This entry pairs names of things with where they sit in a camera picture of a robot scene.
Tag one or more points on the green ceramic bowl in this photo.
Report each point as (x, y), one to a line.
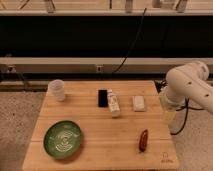
(62, 139)

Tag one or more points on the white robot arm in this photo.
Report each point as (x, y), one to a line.
(186, 81)

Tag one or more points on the black smartphone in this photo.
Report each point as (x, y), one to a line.
(102, 98)

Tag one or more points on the white remote control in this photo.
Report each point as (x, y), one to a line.
(113, 103)

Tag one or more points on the wooden table board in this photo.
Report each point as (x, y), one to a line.
(108, 143)

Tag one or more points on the white plastic cup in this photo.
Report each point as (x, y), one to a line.
(56, 87)

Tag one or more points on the brown red oblong object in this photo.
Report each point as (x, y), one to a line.
(143, 141)

